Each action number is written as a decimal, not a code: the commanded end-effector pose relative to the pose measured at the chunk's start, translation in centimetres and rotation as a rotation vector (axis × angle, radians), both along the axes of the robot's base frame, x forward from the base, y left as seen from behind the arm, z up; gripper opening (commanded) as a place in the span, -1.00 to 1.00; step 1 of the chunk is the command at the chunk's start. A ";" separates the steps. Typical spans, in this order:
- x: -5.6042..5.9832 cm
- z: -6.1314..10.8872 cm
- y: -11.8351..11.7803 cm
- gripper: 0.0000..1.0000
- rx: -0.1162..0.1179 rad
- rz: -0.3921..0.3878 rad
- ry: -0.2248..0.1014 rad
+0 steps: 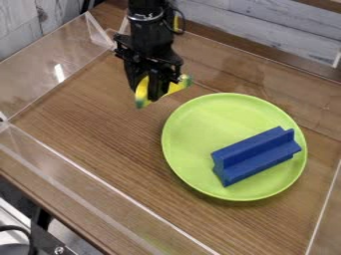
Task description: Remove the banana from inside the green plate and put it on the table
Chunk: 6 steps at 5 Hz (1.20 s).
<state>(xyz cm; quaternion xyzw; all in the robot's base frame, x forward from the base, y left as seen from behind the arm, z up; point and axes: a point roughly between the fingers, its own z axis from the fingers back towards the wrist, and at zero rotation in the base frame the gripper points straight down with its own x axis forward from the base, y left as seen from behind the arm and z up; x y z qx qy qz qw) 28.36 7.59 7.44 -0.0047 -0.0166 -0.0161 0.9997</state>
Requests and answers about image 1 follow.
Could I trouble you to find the yellow toy banana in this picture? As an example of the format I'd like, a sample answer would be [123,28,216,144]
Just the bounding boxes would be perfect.
[135,74,193,109]

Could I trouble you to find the green round plate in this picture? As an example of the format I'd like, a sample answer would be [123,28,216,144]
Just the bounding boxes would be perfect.
[162,93,308,201]

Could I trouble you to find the clear acrylic tray wall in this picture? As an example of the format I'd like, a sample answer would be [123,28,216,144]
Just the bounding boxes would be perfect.
[0,12,341,255]

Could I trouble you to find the black cable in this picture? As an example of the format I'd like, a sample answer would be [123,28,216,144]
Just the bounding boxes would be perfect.
[0,225,38,255]

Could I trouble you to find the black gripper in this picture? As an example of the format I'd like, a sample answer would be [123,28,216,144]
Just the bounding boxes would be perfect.
[114,0,184,102]

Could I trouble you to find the black metal table bracket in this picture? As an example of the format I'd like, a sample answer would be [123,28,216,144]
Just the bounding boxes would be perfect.
[31,207,78,255]

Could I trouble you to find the blue plastic block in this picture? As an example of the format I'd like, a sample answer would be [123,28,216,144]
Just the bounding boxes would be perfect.
[210,127,303,187]

